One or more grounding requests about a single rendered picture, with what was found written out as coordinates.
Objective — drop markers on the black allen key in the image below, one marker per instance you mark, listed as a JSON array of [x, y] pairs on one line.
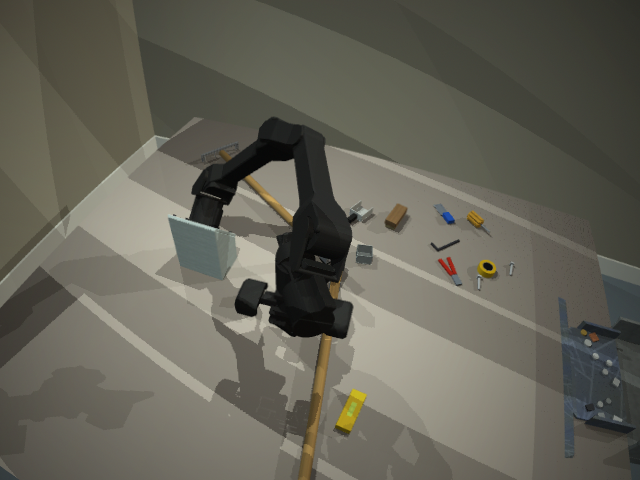
[[441, 248]]

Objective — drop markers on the yellow ribbed screwdriver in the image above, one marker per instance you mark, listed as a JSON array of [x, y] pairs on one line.
[[476, 220]]

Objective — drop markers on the long wooden scraper with black blade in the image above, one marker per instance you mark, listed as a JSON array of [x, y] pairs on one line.
[[317, 398]]

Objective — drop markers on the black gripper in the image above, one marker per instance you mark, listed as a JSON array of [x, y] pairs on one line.
[[252, 294]]

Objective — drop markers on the red-handled pliers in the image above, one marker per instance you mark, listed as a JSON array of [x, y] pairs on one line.
[[452, 273]]

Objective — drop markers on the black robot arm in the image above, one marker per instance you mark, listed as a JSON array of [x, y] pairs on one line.
[[320, 226]]

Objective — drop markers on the long wooden-handled rake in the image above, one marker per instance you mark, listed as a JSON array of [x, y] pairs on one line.
[[260, 190]]

